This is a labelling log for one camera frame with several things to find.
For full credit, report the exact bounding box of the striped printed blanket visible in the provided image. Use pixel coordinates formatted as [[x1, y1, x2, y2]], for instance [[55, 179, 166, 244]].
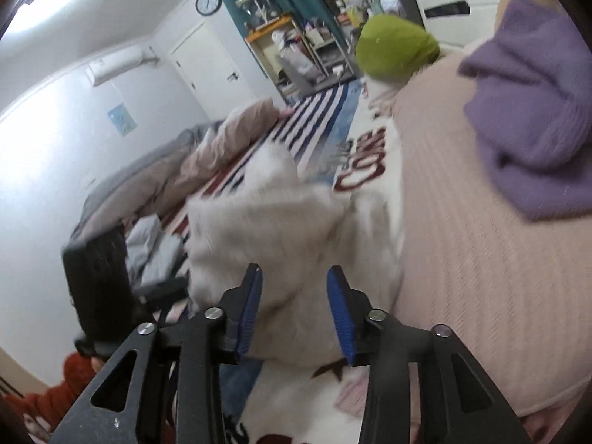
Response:
[[157, 78, 403, 444]]

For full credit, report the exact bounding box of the yellow shelf rack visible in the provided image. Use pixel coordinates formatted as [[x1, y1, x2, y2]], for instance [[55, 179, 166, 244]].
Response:
[[245, 15, 315, 98]]

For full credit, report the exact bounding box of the pink and grey quilt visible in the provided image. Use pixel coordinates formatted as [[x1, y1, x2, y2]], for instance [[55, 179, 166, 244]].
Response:
[[69, 99, 292, 246]]

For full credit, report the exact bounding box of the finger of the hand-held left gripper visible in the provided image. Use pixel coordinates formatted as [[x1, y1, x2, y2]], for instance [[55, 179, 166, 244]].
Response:
[[133, 278, 188, 306]]

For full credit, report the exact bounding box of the white door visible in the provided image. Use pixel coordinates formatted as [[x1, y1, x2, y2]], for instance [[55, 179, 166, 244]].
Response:
[[167, 21, 253, 121]]

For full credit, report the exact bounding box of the white air conditioner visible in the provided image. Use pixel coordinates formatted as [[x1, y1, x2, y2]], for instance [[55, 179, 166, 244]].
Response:
[[85, 45, 160, 87]]

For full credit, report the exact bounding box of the person's left forearm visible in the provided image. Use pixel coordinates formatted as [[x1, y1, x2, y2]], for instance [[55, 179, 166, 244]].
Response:
[[9, 351, 100, 431]]

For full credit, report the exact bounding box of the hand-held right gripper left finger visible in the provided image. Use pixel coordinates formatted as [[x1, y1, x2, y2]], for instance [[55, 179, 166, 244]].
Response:
[[48, 263, 264, 444]]

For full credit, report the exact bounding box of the grey cloth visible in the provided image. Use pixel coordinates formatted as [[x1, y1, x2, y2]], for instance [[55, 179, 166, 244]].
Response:
[[125, 215, 188, 287]]

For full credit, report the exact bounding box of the cream knitted sweater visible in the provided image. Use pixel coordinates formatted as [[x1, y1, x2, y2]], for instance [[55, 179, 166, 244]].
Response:
[[187, 141, 403, 368]]

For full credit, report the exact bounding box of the green plush pillow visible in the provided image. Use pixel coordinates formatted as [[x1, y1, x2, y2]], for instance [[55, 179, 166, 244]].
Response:
[[356, 14, 441, 80]]

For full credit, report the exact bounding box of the glass display case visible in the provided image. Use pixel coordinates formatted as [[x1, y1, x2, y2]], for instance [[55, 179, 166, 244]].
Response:
[[236, 0, 280, 26]]

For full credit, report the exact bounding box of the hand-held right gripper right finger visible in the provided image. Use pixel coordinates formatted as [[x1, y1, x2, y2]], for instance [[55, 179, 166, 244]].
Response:
[[326, 266, 532, 444]]

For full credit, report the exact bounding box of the white storage rack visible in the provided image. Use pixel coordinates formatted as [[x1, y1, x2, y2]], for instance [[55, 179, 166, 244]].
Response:
[[307, 23, 357, 79]]

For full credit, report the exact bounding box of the blue wall poster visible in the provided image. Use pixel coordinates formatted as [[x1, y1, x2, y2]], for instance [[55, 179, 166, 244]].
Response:
[[107, 102, 138, 137]]

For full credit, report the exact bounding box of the purple cloth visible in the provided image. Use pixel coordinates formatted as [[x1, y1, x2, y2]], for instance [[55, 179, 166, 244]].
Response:
[[457, 0, 592, 222]]

